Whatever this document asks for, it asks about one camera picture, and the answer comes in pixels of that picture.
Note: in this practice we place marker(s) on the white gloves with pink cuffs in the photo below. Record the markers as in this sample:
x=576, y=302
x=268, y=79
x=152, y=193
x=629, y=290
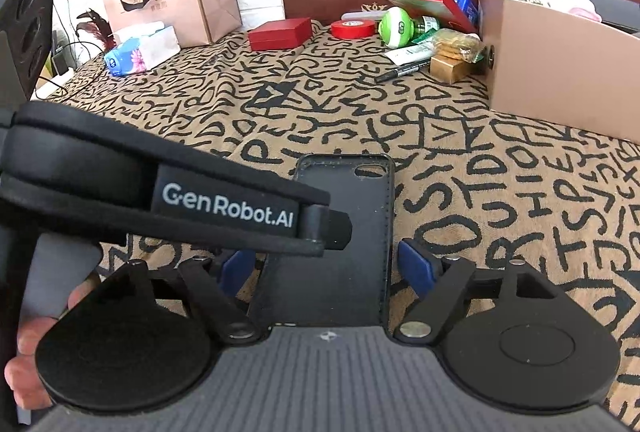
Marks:
x=575, y=1

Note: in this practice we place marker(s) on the tan letter-print cloth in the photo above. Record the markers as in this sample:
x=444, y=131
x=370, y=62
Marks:
x=350, y=111

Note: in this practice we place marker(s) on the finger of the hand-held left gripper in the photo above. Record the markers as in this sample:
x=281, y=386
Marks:
x=337, y=229

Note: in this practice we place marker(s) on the white plastic strip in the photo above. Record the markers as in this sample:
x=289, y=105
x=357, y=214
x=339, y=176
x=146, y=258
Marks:
x=360, y=15

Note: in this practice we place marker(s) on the small red box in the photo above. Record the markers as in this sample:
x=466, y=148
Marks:
x=280, y=34

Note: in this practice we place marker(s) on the black marker pen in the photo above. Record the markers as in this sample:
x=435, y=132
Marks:
x=400, y=72

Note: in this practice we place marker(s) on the blue floral tissue pack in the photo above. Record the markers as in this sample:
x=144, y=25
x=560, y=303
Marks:
x=145, y=49

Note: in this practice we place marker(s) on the person's left hand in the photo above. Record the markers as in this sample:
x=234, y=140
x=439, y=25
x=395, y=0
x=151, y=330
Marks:
x=27, y=342

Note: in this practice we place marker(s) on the red tape roll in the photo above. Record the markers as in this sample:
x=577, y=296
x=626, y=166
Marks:
x=345, y=30

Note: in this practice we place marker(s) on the black phone case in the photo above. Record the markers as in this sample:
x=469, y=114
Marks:
x=360, y=237

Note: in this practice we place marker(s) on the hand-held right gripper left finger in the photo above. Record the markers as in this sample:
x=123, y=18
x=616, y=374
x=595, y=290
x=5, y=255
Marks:
x=237, y=269

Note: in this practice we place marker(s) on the blue box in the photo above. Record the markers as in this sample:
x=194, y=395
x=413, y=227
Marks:
x=465, y=6

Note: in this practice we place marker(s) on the long black box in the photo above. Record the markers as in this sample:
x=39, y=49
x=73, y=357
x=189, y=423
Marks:
x=620, y=9

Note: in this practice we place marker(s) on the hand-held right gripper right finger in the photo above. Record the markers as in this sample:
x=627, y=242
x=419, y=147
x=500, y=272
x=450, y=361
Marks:
x=415, y=262

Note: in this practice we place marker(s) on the white tube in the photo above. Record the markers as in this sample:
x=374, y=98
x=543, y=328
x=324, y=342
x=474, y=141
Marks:
x=407, y=54

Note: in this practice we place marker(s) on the dark red feather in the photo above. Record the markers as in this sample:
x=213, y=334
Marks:
x=97, y=31

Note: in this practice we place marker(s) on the clear cookie packet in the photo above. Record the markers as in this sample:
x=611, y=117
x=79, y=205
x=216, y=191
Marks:
x=455, y=44

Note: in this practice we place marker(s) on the pink-brown storage box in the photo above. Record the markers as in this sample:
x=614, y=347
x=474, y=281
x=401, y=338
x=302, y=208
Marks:
x=540, y=61

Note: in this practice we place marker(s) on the green and white ball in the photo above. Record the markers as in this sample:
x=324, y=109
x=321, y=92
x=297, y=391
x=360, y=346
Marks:
x=395, y=29

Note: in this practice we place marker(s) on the small gold box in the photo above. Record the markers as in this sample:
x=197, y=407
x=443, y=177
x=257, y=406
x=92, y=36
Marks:
x=450, y=69

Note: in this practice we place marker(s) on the green glass bottle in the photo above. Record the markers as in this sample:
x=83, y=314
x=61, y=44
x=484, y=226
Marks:
x=427, y=25

